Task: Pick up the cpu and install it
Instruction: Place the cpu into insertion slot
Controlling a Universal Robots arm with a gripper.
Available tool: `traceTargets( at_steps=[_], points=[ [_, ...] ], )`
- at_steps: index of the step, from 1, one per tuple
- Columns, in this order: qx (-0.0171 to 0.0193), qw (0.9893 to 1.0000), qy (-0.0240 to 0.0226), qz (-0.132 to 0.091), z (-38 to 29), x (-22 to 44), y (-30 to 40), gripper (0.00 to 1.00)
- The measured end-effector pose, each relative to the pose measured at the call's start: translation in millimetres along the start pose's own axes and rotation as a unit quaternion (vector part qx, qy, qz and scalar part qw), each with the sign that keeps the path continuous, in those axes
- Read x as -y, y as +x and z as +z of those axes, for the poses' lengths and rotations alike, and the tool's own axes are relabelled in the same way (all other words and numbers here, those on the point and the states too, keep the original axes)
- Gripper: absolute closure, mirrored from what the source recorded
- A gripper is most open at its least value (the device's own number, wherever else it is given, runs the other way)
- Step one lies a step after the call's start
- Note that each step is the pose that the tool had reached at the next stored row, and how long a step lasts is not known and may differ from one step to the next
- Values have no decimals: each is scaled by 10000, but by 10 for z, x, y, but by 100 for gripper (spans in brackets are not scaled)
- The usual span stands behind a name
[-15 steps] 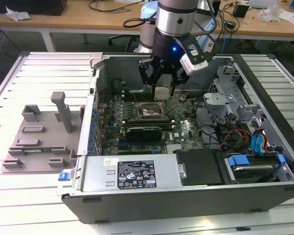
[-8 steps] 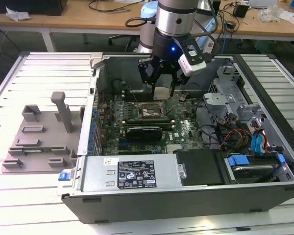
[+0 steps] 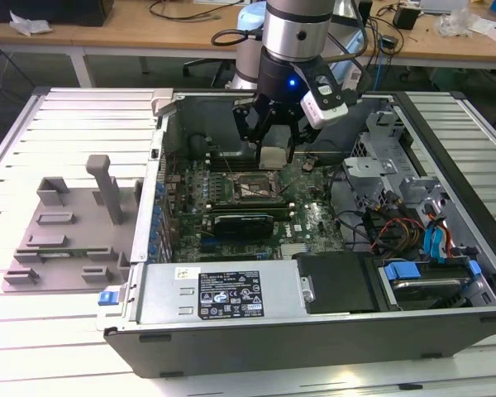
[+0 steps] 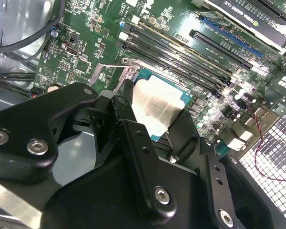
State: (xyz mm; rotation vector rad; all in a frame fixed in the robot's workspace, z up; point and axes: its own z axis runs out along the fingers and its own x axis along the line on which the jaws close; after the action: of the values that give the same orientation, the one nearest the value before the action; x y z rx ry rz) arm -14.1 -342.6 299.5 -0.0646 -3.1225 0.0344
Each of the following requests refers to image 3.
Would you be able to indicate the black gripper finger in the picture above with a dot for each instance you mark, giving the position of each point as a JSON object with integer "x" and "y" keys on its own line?
{"x": 292, "y": 140}
{"x": 241, "y": 120}

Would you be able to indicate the silver square CPU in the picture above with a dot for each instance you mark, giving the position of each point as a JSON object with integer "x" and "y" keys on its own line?
{"x": 273, "y": 159}

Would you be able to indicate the metal locking lever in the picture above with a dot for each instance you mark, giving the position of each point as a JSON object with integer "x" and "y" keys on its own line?
{"x": 229, "y": 166}
{"x": 286, "y": 189}

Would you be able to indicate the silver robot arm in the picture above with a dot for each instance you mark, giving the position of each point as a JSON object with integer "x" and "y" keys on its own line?
{"x": 297, "y": 35}

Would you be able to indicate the CPU socket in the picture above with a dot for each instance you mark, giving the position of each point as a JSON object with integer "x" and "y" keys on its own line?
{"x": 256, "y": 184}

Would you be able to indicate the silver coin battery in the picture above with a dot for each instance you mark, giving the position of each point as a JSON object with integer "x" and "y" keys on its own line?
{"x": 308, "y": 165}

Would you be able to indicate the black RAM slot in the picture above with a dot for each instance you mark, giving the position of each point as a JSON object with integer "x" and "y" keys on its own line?
{"x": 252, "y": 211}
{"x": 231, "y": 158}
{"x": 248, "y": 204}
{"x": 231, "y": 167}
{"x": 231, "y": 154}
{"x": 248, "y": 208}
{"x": 231, "y": 163}
{"x": 248, "y": 200}

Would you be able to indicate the black chair base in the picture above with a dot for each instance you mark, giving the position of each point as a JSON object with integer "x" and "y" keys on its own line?
{"x": 198, "y": 65}

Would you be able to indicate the green motherboard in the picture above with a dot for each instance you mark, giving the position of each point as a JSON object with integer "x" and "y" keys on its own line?
{"x": 310, "y": 219}

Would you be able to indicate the silver disk bay cage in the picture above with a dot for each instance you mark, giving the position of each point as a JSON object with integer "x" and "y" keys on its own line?
{"x": 370, "y": 167}

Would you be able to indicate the black nvidia graphics card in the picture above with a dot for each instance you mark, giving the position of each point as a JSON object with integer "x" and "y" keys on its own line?
{"x": 244, "y": 225}

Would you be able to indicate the blue card retention clip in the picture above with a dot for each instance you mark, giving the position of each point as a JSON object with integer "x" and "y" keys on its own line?
{"x": 159, "y": 191}
{"x": 155, "y": 213}
{"x": 151, "y": 248}
{"x": 154, "y": 230}

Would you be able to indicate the silver chipset heatsink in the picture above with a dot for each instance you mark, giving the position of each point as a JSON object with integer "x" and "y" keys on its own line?
{"x": 294, "y": 250}

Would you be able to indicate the small black adapter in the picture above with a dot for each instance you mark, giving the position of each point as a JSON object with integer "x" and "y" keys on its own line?
{"x": 390, "y": 41}

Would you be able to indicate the black expansion slot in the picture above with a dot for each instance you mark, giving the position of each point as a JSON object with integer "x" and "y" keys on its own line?
{"x": 231, "y": 244}
{"x": 231, "y": 254}

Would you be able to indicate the wooden desk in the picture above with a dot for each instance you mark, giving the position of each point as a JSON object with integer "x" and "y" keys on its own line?
{"x": 149, "y": 35}

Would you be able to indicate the black power brick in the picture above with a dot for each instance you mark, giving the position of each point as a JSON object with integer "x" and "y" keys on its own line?
{"x": 406, "y": 18}

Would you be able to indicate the black plastic shroud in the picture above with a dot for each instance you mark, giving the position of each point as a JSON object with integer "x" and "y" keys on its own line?
{"x": 335, "y": 285}

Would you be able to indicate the hard disk blue carrier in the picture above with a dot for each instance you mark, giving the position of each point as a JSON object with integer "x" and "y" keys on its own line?
{"x": 401, "y": 272}

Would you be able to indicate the grey flat device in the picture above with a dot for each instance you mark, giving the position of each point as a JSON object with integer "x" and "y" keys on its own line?
{"x": 442, "y": 5}

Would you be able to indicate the clear plastic bags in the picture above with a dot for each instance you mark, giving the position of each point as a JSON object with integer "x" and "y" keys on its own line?
{"x": 454, "y": 22}

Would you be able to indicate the silver power supply unit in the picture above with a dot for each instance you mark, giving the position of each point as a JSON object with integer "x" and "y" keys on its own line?
{"x": 165, "y": 297}

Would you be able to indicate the grey parts rack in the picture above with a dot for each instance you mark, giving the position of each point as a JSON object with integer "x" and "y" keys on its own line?
{"x": 78, "y": 231}

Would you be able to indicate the black grey PC case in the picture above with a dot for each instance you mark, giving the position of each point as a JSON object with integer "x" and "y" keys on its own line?
{"x": 314, "y": 347}

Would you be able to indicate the green RAM stick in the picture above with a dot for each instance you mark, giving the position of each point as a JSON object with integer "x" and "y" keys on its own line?
{"x": 66, "y": 252}

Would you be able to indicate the blue case latch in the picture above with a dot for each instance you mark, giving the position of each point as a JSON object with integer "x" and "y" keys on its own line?
{"x": 107, "y": 298}

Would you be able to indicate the black desktop box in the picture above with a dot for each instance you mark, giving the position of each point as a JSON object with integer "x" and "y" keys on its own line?
{"x": 45, "y": 10}

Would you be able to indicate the crumpled white plastic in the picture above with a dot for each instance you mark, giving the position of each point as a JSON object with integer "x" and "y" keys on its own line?
{"x": 29, "y": 25}

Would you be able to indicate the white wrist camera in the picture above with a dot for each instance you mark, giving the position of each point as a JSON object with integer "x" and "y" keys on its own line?
{"x": 324, "y": 109}

